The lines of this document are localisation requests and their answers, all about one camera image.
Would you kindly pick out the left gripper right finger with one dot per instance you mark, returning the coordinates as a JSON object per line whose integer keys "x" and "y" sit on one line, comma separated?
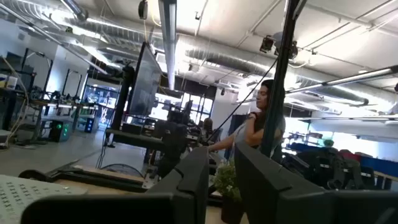
{"x": 295, "y": 205}

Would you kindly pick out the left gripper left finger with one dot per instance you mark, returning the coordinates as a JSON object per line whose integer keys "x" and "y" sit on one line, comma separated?
{"x": 124, "y": 208}

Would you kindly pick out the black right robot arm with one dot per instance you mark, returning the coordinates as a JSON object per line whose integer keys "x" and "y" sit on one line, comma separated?
{"x": 171, "y": 146}

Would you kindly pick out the black equipment pile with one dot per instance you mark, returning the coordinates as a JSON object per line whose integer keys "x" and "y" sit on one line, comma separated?
{"x": 326, "y": 168}

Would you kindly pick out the black desk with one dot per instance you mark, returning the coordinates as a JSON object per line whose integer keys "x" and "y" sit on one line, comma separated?
{"x": 133, "y": 140}

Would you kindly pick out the potted plant with white flowers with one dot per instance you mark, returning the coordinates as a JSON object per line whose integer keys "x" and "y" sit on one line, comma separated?
{"x": 228, "y": 183}

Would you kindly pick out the person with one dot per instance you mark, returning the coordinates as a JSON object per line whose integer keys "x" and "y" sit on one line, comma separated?
{"x": 207, "y": 127}
{"x": 253, "y": 127}

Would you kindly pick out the pale green perforated metal shelf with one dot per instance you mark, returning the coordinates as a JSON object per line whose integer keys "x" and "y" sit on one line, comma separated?
{"x": 31, "y": 186}

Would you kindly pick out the black computer tower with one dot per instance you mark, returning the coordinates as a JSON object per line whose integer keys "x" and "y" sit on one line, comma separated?
{"x": 59, "y": 130}

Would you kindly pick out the black monitor stand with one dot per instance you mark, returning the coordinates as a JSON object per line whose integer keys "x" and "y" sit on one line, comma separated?
{"x": 122, "y": 102}

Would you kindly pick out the large black monitor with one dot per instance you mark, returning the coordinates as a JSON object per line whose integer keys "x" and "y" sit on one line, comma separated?
{"x": 144, "y": 81}

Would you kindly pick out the ceiling light bar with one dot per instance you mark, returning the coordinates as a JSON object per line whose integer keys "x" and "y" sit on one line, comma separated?
{"x": 342, "y": 79}

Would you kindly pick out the black workbench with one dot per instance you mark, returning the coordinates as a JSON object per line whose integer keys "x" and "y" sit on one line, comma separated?
{"x": 6, "y": 105}

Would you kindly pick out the long ceiling light fixture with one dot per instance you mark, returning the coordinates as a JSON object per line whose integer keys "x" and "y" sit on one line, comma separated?
{"x": 169, "y": 43}

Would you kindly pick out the black upright frame post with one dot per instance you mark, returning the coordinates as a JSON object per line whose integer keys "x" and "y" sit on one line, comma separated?
{"x": 280, "y": 77}

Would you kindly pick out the silver ribbed air duct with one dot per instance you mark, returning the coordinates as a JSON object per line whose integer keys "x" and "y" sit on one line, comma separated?
{"x": 236, "y": 62}

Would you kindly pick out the black mounted camera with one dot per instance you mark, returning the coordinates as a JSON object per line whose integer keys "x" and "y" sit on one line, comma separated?
{"x": 267, "y": 44}

